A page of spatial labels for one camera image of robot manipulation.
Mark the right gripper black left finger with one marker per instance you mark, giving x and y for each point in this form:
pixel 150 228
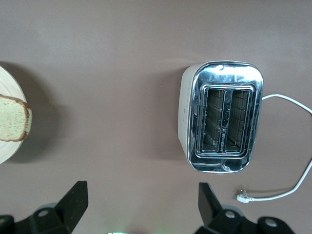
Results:
pixel 63 214

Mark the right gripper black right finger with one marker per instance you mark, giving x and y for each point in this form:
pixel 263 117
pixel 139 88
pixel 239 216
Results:
pixel 217 217

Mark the brown crust bread slice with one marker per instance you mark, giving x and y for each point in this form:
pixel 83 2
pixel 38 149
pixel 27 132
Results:
pixel 12 119

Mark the round light wooden plate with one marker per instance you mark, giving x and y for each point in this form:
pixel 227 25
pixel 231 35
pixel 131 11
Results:
pixel 9 80

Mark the cream and chrome toaster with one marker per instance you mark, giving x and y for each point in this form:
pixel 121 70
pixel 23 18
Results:
pixel 226 78

